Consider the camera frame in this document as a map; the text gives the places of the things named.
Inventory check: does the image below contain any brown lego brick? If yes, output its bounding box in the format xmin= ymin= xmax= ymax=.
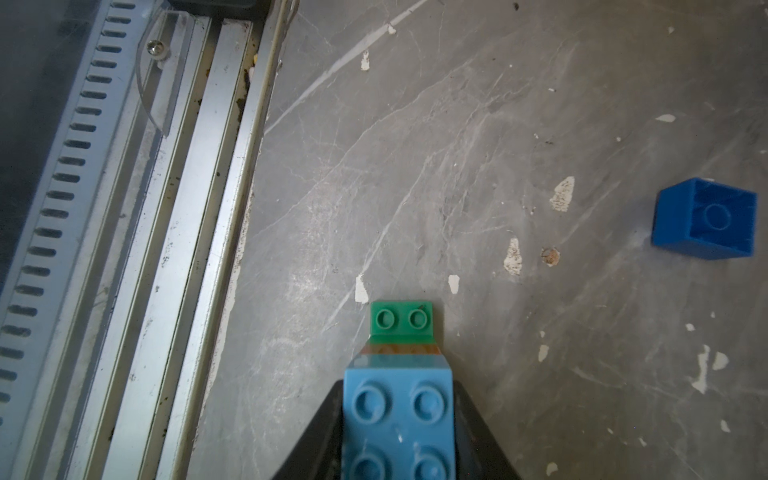
xmin=360 ymin=343 xmax=441 ymax=355

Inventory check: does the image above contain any aluminium rail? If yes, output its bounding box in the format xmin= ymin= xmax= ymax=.
xmin=1 ymin=1 xmax=297 ymax=479

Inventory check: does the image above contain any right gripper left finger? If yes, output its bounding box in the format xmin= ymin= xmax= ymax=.
xmin=272 ymin=380 xmax=343 ymax=480

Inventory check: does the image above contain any light blue lego brick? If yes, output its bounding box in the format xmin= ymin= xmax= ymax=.
xmin=341 ymin=354 xmax=456 ymax=479

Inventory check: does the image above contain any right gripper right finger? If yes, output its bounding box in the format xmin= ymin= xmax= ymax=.
xmin=453 ymin=381 xmax=521 ymax=480

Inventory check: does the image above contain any long green lego brick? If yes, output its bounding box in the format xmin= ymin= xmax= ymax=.
xmin=369 ymin=300 xmax=436 ymax=344

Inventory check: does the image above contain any dark blue lego brick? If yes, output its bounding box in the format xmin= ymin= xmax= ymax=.
xmin=651 ymin=178 xmax=758 ymax=260

